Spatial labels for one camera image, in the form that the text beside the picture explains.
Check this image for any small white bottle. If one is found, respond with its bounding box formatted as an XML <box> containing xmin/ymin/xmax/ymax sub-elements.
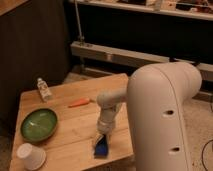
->
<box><xmin>37</xmin><ymin>78</ymin><xmax>52</xmax><ymax>102</ymax></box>

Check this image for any grey metal rail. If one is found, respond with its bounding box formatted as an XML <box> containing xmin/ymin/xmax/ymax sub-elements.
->
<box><xmin>70</xmin><ymin>41</ymin><xmax>213</xmax><ymax>83</ymax></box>

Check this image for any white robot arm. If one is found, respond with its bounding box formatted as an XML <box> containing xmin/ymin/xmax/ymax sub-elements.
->
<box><xmin>97</xmin><ymin>62</ymin><xmax>202</xmax><ymax>171</ymax></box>

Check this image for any green bowl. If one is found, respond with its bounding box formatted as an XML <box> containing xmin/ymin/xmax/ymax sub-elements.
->
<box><xmin>20</xmin><ymin>108</ymin><xmax>58</xmax><ymax>143</ymax></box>

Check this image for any metal pole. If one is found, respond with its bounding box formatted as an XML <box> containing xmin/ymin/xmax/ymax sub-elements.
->
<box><xmin>74</xmin><ymin>0</ymin><xmax>85</xmax><ymax>46</ymax></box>

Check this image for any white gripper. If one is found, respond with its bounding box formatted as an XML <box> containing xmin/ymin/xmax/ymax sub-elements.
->
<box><xmin>97</xmin><ymin>119</ymin><xmax>116</xmax><ymax>134</ymax></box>

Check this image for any black handle on rail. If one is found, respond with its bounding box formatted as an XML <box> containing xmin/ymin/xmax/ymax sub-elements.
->
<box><xmin>169</xmin><ymin>57</ymin><xmax>200</xmax><ymax>66</ymax></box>

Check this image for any orange carrot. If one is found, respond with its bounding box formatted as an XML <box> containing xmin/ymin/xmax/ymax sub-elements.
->
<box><xmin>68</xmin><ymin>98</ymin><xmax>95</xmax><ymax>108</ymax></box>

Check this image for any white paper cup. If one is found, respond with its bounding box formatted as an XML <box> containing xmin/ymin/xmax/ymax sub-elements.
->
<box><xmin>16</xmin><ymin>143</ymin><xmax>46</xmax><ymax>171</ymax></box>

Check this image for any black cable on floor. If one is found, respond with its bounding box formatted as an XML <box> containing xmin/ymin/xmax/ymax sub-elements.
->
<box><xmin>201</xmin><ymin>139</ymin><xmax>213</xmax><ymax>167</ymax></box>

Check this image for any wooden table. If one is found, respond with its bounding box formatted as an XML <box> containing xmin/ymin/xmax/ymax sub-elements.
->
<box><xmin>16</xmin><ymin>74</ymin><xmax>135</xmax><ymax>171</ymax></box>

